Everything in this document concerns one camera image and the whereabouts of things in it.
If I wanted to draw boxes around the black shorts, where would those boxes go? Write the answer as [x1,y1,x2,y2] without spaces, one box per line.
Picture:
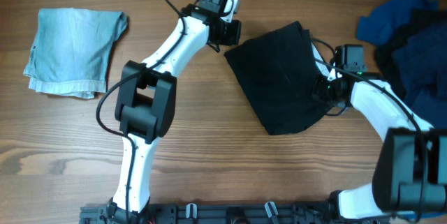
[224,21,331,135]

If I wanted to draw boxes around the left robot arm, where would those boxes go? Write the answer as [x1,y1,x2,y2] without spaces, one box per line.
[103,0,241,223]

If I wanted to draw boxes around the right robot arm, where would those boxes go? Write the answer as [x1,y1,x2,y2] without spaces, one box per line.
[312,45,446,223]

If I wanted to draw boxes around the dark garment in pile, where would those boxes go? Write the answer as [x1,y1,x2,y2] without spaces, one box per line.
[374,10,446,129]

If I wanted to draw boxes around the blue garment in pile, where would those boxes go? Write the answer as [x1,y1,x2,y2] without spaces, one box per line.
[356,0,442,48]

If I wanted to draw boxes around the folded light blue denim shorts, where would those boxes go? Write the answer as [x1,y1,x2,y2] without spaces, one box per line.
[23,8,128,99]

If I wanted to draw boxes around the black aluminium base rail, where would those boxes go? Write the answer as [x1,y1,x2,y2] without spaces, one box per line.
[79,201,348,224]

